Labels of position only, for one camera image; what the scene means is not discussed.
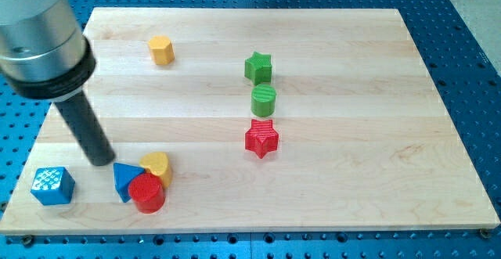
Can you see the red cylinder block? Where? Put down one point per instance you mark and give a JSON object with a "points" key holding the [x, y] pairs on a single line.
{"points": [[147, 193]]}

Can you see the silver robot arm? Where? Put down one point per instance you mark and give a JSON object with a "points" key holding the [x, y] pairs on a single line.
{"points": [[44, 54]]}

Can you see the red star block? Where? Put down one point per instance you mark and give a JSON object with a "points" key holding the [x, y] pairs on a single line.
{"points": [[261, 138]]}

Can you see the green star block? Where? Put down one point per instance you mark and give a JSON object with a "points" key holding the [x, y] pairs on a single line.
{"points": [[258, 68]]}

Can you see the green cylinder block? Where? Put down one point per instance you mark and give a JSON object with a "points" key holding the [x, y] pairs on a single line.
{"points": [[263, 98]]}

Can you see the wooden board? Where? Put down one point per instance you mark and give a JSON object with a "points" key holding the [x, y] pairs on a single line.
{"points": [[365, 141]]}

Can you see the yellow heart block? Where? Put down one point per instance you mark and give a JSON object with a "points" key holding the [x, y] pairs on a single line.
{"points": [[158, 164]]}

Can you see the yellow hexagon block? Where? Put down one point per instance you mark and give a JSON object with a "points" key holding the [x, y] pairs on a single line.
{"points": [[161, 50]]}

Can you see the blue triangle block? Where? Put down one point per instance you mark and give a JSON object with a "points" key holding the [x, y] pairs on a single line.
{"points": [[123, 176]]}

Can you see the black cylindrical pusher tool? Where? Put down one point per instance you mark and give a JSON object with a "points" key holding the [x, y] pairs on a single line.
{"points": [[83, 123]]}

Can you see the blue cube block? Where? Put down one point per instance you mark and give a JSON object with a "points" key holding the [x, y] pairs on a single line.
{"points": [[53, 186]]}

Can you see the board corner screw left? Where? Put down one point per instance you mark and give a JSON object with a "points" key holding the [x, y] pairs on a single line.
{"points": [[27, 240]]}

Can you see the board corner screw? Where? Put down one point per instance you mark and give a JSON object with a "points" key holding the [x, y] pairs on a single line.
{"points": [[485, 233], [27, 240]]}

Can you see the board corner screw right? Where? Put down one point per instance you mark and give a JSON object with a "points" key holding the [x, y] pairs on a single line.
{"points": [[485, 233]]}

